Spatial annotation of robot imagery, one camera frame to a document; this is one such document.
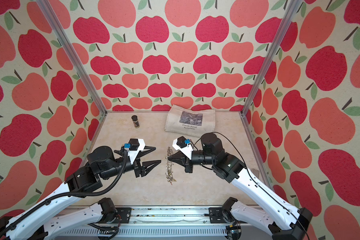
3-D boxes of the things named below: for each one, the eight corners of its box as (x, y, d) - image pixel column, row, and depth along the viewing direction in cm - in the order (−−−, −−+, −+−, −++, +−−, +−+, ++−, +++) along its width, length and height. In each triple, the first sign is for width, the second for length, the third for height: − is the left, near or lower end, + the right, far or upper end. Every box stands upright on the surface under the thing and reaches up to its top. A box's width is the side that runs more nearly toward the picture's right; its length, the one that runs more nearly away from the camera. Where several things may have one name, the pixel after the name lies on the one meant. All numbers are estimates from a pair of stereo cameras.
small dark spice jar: (134, 128, 113) (130, 119, 105) (135, 124, 115) (131, 115, 108) (139, 128, 113) (136, 119, 105) (140, 124, 115) (137, 115, 108)
